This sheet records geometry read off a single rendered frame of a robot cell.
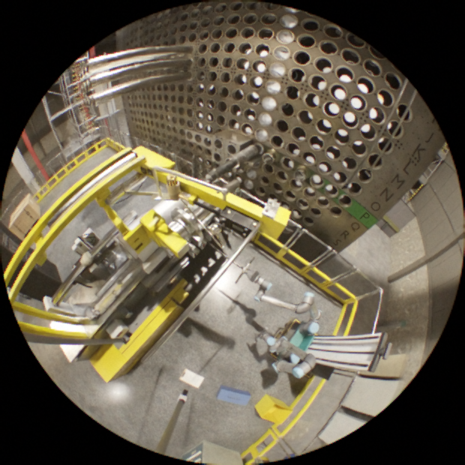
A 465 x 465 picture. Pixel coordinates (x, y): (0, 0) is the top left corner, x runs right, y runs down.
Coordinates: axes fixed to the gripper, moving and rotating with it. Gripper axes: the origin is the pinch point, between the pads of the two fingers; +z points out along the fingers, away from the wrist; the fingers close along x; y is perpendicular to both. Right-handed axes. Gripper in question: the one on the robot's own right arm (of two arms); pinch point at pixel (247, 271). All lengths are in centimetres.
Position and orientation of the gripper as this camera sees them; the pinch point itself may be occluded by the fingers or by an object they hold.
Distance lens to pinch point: 190.6
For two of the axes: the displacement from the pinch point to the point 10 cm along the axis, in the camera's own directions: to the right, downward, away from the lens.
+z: -8.0, -5.5, 2.3
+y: 3.4, -1.0, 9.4
